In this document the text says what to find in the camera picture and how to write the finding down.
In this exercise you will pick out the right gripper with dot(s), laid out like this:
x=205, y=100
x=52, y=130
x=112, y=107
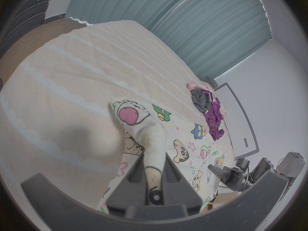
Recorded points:
x=234, y=178

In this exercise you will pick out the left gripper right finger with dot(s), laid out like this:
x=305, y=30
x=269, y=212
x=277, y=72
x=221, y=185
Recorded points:
x=185, y=196

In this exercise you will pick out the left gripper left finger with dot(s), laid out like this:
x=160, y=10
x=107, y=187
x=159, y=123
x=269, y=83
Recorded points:
x=122, y=197

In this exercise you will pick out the white printed pyjama trousers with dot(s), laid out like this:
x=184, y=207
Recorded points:
x=185, y=148

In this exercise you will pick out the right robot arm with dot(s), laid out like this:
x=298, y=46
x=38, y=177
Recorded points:
x=262, y=168

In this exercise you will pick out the pile of clothes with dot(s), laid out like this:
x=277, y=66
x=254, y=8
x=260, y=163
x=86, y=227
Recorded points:
x=214, y=114

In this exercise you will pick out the bed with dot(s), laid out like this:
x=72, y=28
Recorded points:
x=72, y=80

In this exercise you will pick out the pale wooden crate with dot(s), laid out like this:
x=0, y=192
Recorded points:
x=223, y=200

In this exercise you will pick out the grey bedside table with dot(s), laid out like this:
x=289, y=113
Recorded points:
x=209, y=79

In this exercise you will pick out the blue-green curtain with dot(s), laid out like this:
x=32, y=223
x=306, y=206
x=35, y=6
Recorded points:
x=216, y=32
x=120, y=3

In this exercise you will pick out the black chest of drawers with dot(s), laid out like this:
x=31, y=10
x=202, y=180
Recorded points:
x=21, y=20

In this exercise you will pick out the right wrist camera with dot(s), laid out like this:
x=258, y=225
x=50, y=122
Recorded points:
x=242, y=163

